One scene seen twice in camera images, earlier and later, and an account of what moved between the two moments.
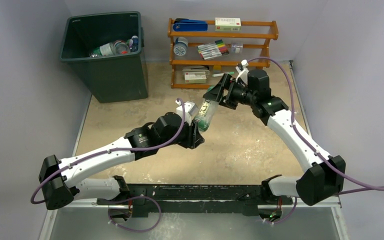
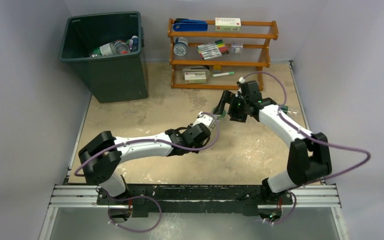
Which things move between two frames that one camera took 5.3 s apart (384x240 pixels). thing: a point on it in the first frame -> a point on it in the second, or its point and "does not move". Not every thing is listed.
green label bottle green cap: (108, 49) does not move
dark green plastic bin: (110, 78) does not move
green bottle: (206, 112) -> (220, 115)
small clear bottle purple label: (133, 43) does not move
